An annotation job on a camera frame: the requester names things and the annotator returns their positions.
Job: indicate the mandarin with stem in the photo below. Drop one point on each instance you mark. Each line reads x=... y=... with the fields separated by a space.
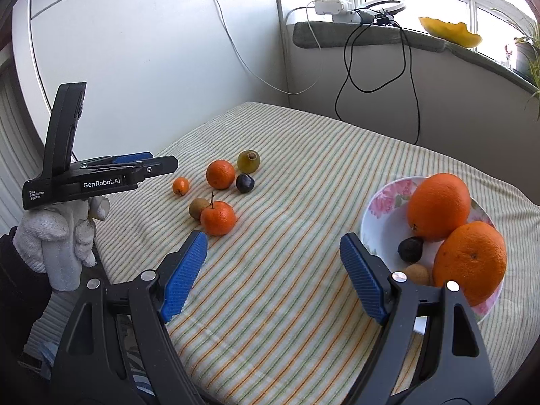
x=217 y=219

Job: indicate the yellow wavy bowl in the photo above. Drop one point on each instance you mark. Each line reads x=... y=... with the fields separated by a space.
x=453 y=33

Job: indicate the large orange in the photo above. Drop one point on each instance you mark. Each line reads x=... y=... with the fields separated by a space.
x=438 y=206
x=470 y=261

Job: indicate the white ribbed panel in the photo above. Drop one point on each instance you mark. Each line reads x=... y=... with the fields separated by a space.
x=17 y=143

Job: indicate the person's left hand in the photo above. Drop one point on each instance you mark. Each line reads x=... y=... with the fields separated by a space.
x=59 y=244

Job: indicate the green plum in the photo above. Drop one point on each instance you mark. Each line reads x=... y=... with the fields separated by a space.
x=248 y=161

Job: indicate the striped table cloth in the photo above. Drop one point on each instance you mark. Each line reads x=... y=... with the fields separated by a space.
x=295 y=261

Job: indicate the grey stone window sill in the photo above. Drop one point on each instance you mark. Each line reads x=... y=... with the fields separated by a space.
x=329 y=33

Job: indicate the dark purple plum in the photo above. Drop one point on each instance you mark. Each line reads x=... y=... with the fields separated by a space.
x=244 y=183
x=410 y=249

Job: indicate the white electronic device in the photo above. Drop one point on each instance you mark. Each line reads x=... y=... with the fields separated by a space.
x=331 y=8

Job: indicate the floral white plate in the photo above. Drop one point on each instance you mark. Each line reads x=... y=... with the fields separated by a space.
x=382 y=236

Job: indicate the small mandarin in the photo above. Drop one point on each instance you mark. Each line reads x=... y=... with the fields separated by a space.
x=220 y=174

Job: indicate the person's left forearm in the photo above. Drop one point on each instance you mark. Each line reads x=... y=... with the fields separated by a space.
x=21 y=287

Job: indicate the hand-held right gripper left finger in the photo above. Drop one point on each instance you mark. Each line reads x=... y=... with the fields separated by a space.
x=185 y=278

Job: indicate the small brown kiwi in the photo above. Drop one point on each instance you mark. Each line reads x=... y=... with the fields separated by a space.
x=196 y=209
x=417 y=275

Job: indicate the small figurine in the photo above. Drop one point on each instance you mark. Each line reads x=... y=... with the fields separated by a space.
x=508 y=55

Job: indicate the potted green plant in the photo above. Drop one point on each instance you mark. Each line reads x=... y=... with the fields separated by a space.
x=529 y=55

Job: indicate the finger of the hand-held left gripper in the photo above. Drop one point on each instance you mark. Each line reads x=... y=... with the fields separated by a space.
x=130 y=158
x=158 y=168

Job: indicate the small orange kumquat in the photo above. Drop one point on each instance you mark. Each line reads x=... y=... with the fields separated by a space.
x=180 y=186

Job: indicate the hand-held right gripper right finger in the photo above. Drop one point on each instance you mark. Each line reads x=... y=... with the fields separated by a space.
x=363 y=278

